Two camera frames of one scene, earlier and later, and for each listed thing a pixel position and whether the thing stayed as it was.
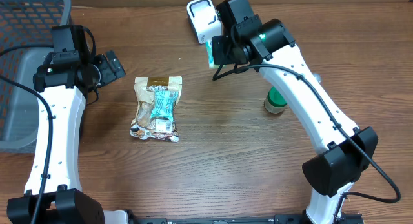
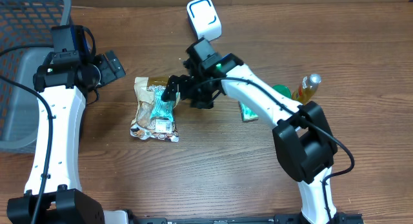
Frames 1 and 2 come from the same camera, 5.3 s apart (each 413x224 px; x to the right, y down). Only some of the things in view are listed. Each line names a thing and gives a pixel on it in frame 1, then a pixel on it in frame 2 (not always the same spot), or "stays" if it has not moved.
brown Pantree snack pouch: [157, 98] stays
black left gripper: [109, 75] stays
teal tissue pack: [210, 56] → [246, 114]
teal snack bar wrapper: [164, 104] stays
